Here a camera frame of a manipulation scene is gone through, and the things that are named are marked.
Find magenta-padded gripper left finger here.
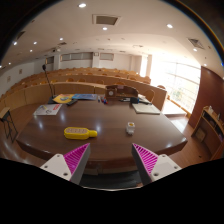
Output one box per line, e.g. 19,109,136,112
39,142,92,186

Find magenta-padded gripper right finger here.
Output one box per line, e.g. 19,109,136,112
130,142,183,186

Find white charger with red switch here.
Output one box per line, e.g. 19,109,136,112
125,121,137,136

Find yellow power strip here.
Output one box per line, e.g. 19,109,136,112
63,126,99,141

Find white printed magazine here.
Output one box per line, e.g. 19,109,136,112
32,103,64,117

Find wooden shelf unit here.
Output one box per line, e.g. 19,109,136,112
191,105,224,161

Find white open notebook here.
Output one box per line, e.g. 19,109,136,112
131,102,162,116

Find black remote control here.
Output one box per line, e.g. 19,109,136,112
65,99,79,107

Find yellow book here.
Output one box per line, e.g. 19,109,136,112
52,93,76,105

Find black handheld device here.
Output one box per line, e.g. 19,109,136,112
128,96,141,105

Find wooden stool with metal legs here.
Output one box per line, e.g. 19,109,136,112
0,106,20,144

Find blue book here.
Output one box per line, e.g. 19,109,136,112
71,93,99,102

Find wooden desk organizer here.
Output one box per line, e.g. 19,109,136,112
104,84,140,101

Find black gooseneck desk microphone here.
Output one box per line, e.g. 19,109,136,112
41,64,58,101

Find large bright window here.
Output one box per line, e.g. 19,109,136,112
149,58,202,115

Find rows of wooden lecture seats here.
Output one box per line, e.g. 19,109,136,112
0,66,168,112

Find small ceiling air vent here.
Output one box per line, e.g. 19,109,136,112
186,37,205,50

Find square ceiling air vent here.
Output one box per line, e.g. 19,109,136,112
91,13,122,27

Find recessed ceiling lights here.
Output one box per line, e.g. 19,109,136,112
0,2,208,68

